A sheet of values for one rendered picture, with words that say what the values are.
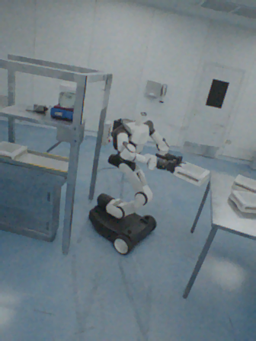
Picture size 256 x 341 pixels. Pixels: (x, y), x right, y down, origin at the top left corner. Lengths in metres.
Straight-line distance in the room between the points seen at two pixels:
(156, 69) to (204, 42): 1.14
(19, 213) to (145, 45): 4.34
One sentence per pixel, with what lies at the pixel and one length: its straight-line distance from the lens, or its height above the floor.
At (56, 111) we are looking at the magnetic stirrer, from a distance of 1.99.
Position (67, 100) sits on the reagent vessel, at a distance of 1.98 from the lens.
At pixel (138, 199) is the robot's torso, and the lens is 2.37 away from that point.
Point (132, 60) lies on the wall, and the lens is 5.65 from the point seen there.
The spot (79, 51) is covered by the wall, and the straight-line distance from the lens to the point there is 5.75.
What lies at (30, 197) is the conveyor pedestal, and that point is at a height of 0.48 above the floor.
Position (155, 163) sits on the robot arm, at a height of 1.02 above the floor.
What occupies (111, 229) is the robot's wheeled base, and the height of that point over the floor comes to 0.17.
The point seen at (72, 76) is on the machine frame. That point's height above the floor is 1.59.
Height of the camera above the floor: 1.74
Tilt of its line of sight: 24 degrees down
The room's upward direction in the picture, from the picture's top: 12 degrees clockwise
